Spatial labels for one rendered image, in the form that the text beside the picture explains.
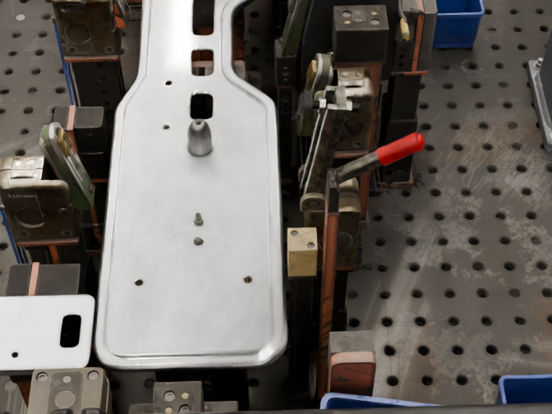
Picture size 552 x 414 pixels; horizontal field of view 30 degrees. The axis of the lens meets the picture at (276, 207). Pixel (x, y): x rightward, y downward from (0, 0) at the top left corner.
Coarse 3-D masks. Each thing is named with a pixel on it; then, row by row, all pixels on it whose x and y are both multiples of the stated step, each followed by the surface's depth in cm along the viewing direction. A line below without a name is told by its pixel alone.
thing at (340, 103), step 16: (304, 96) 112; (336, 96) 112; (304, 112) 112; (320, 112) 113; (336, 112) 111; (352, 112) 113; (320, 128) 117; (336, 128) 113; (320, 144) 115; (336, 144) 115; (320, 160) 117; (304, 176) 124; (320, 176) 120; (304, 192) 123; (320, 192) 122
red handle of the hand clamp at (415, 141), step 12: (396, 144) 118; (408, 144) 117; (420, 144) 118; (372, 156) 120; (384, 156) 119; (396, 156) 118; (336, 168) 122; (348, 168) 121; (360, 168) 120; (372, 168) 120
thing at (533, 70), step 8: (544, 56) 180; (528, 64) 186; (536, 64) 185; (544, 64) 180; (528, 72) 187; (536, 72) 185; (544, 72) 180; (536, 80) 183; (544, 80) 180; (536, 88) 183; (544, 88) 181; (536, 96) 181; (544, 96) 180; (536, 104) 181; (544, 104) 179; (536, 112) 181; (544, 112) 179; (544, 120) 178; (544, 128) 177; (544, 136) 176; (544, 144) 176
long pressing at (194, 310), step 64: (192, 0) 155; (128, 128) 139; (256, 128) 139; (128, 192) 132; (192, 192) 132; (256, 192) 132; (128, 256) 125; (192, 256) 125; (256, 256) 125; (128, 320) 120; (192, 320) 120; (256, 320) 119
